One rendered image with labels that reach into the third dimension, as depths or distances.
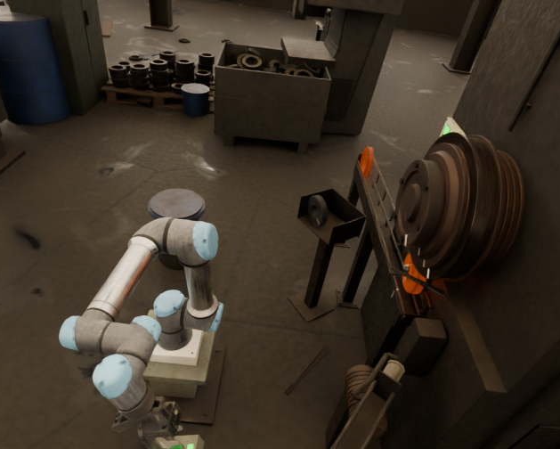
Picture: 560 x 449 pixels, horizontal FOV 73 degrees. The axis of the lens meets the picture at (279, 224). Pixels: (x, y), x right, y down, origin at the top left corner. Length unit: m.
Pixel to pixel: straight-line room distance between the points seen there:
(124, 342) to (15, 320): 1.51
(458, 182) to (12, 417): 1.96
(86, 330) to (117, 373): 0.16
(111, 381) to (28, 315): 1.58
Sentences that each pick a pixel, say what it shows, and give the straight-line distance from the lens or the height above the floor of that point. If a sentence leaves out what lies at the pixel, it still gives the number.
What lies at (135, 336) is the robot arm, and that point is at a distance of 0.96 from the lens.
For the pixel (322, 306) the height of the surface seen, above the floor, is 0.01.
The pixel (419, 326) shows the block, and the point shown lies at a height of 0.80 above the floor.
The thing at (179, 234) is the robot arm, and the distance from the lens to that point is 1.19.
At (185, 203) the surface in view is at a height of 0.43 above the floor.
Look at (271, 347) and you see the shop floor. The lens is 2.12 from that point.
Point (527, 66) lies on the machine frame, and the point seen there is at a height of 1.53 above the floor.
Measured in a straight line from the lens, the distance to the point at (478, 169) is 1.14.
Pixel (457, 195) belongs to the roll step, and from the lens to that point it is 1.16.
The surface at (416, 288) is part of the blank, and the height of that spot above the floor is 0.81.
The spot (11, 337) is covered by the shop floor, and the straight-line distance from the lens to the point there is 2.38.
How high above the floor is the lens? 1.77
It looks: 38 degrees down
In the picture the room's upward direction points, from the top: 9 degrees clockwise
